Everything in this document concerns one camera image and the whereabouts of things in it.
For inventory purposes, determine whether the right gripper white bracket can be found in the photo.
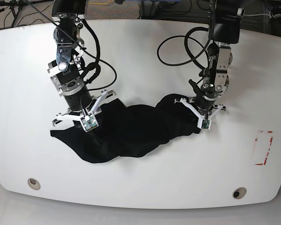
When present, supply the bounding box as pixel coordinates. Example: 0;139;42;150
52;90;116;127

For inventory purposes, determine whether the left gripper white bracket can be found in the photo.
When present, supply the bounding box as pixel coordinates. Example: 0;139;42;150
174;95;226;121

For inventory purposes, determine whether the black T-shirt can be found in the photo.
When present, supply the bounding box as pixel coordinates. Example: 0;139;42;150
51;94;200;164

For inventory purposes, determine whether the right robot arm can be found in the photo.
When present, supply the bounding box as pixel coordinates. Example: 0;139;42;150
48;0;116;132

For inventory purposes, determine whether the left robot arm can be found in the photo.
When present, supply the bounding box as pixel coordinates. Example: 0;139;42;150
186;0;244;123

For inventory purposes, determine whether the red tape rectangle marking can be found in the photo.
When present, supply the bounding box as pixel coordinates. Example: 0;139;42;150
252;130;274;165

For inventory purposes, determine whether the white power strip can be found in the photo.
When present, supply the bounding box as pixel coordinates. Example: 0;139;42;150
269;6;281;19

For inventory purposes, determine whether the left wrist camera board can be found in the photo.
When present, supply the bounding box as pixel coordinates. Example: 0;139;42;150
197;118;212;130

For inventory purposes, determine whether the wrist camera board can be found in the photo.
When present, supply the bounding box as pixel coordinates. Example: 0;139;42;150
81;113;99;132
197;118;212;130

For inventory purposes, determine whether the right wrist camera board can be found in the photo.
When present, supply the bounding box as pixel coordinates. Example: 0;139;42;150
81;113;99;132

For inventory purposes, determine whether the yellow cable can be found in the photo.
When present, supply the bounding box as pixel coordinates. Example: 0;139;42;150
89;0;112;6

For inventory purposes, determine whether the right table cable grommet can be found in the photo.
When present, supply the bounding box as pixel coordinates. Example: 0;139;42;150
232;187;247;199

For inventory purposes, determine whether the table cable grommet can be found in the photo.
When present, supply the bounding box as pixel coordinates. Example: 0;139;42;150
28;178;41;190
232;187;247;199

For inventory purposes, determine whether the left table cable grommet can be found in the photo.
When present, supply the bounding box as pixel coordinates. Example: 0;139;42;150
28;178;41;190

